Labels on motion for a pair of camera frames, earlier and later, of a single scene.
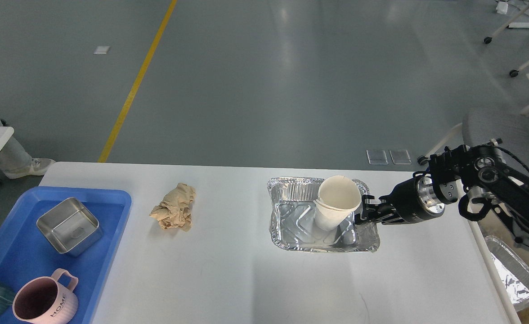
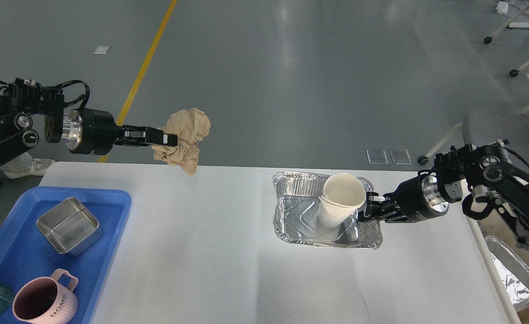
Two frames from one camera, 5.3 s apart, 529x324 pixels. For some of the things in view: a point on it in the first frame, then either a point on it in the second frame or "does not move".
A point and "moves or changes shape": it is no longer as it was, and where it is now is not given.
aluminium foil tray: [293, 213] moves or changes shape
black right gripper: [415, 200] does not move
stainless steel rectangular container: [69, 227] does not move
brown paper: [174, 210] → [192, 126]
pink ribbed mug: [45, 300] does not move
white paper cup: [338, 196] does not move
